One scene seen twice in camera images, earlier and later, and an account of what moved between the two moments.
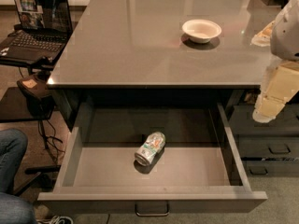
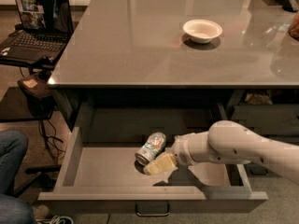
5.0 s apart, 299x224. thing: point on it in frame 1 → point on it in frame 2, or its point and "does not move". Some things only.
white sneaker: [55, 219] does not move
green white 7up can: [151, 146] does not move
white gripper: [286, 35] → [180, 150]
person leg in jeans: [14, 209] does not move
